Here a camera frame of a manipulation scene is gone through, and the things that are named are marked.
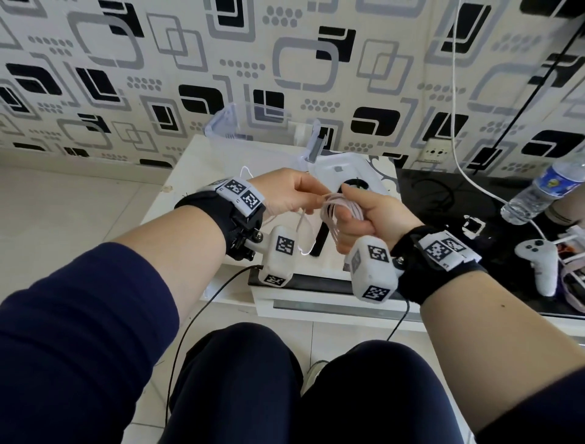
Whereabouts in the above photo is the person's left hand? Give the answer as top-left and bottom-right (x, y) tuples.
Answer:
(248, 167), (331, 219)

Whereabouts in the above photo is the person's right hand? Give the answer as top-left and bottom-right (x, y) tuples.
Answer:
(335, 184), (425, 256)

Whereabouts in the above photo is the white USB cable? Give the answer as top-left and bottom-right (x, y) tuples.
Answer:
(294, 192), (366, 256)

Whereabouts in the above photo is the clear plastic storage box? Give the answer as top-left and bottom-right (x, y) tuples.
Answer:
(204, 102), (323, 163)

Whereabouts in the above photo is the person's right forearm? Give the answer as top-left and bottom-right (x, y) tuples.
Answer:
(419, 270), (585, 433)

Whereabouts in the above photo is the person's left forearm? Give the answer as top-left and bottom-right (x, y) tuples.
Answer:
(114, 206), (229, 321)

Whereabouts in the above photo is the white box lid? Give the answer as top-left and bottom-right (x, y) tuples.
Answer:
(307, 151), (389, 202)

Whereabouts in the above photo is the person's right leg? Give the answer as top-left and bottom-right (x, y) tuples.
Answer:
(301, 339), (465, 444)

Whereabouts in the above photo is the person's left leg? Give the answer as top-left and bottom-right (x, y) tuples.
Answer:
(157, 322), (305, 444)

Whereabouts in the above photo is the white low table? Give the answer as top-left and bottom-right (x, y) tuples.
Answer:
(139, 134), (401, 317)

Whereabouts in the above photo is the black glass top cabinet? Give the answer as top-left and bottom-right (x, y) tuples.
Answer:
(249, 166), (585, 339)

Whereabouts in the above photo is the clear plastic water bottle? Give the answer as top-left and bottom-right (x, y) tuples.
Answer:
(500, 153), (585, 226)

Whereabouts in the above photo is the white game controller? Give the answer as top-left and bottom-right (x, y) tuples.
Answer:
(514, 238), (559, 297)

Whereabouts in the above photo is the white shoe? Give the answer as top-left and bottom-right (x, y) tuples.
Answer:
(300, 359), (330, 396)

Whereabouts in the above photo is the white headset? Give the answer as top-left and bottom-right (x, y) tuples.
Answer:
(555, 228), (585, 314)

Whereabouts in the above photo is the dark blue right sleeve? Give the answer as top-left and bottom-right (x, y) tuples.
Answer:
(475, 365), (585, 444)

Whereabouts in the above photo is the dark blue sleeve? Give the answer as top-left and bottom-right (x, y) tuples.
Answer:
(475, 365), (585, 444)
(0, 242), (180, 444)

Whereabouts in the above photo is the dark blue left sleeve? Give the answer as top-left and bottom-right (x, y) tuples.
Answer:
(0, 242), (180, 444)

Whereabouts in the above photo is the black velcro strap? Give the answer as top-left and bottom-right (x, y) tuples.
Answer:
(310, 178), (369, 258)

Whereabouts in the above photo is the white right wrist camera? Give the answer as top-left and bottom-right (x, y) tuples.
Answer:
(343, 237), (405, 305)

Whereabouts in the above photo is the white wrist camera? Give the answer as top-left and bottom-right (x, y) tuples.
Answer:
(343, 237), (405, 305)
(258, 224), (298, 288)

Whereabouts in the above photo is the black right wrist strap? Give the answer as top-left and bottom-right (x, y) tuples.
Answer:
(391, 224), (488, 306)

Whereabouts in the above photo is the black wrist strap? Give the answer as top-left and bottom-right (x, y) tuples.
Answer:
(174, 177), (267, 262)
(391, 224), (488, 306)

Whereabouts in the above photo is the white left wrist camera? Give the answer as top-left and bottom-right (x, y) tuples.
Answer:
(258, 224), (298, 288)

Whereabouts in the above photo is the thin black cable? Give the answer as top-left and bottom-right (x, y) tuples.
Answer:
(410, 177), (456, 213)

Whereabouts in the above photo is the small white frame clip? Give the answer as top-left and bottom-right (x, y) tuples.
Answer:
(461, 215), (486, 240)

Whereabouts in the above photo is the white wall socket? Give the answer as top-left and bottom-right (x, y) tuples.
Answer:
(420, 140), (451, 165)

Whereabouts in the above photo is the black left wrist strap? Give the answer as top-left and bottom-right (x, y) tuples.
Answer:
(174, 177), (267, 262)

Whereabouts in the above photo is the black right camera cable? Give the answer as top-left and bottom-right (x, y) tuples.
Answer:
(386, 297), (411, 343)

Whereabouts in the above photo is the black camera cable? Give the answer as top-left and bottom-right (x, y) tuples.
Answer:
(164, 264), (266, 415)
(386, 297), (411, 343)

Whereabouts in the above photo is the black left camera cable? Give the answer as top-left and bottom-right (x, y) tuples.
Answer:
(164, 264), (266, 415)

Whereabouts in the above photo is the black hanging wall cable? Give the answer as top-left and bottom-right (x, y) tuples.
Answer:
(470, 29), (585, 177)

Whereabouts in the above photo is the white hanging wall cable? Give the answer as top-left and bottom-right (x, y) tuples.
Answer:
(450, 0), (549, 243)

